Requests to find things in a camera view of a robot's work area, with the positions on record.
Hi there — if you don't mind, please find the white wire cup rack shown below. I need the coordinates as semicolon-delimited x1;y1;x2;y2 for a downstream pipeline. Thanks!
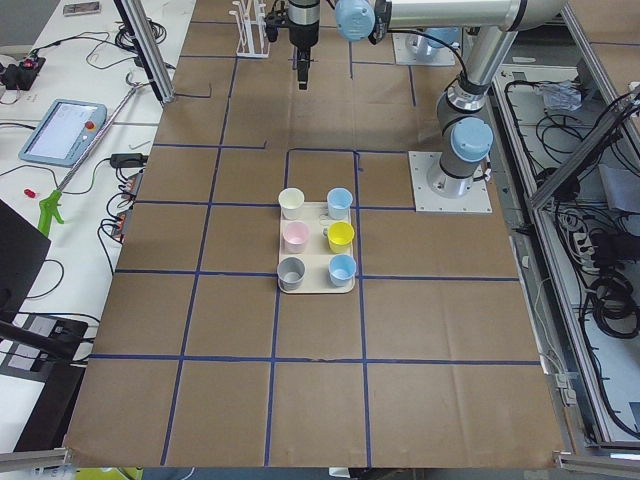
229;0;270;59

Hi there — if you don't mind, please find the blue teach pendant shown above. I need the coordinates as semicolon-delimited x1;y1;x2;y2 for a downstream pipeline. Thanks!
18;99;107;167

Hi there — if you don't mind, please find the black monitor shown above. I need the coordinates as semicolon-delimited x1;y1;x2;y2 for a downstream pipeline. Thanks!
0;201;50;323

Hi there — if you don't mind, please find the pink cup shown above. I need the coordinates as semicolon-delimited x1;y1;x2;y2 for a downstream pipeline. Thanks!
282;221;310;254

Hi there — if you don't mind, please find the grey cup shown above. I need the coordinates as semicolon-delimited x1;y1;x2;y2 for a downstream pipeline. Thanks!
277;257;306;292

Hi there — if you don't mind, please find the light blue cup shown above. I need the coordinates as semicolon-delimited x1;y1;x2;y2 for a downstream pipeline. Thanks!
326;187;353;220
329;254;357;287

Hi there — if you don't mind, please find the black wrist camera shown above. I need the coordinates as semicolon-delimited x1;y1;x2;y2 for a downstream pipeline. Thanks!
265;12;286;43

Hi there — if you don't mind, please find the white cup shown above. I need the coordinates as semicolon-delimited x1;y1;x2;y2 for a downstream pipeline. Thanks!
278;187;305;220

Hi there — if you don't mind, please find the green handled reacher grabber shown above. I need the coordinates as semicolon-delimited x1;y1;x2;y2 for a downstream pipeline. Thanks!
37;82;146;237

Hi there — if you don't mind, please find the black power adapter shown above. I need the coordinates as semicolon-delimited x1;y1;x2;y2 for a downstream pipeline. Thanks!
109;153;148;169

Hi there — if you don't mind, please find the cream serving tray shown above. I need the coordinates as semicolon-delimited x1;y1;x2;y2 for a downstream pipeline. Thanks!
278;202;356;294

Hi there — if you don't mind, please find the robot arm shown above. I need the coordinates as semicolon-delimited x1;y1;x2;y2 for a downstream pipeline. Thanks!
406;27;460;66
333;1;529;199

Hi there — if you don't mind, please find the yellow cup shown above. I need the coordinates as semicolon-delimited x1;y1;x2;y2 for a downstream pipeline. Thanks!
323;221;355;254

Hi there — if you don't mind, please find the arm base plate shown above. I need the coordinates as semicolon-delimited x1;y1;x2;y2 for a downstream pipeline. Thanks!
392;28;463;65
408;151;492;215

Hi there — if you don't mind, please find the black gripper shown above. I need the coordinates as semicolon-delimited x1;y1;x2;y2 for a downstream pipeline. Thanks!
287;0;320;90

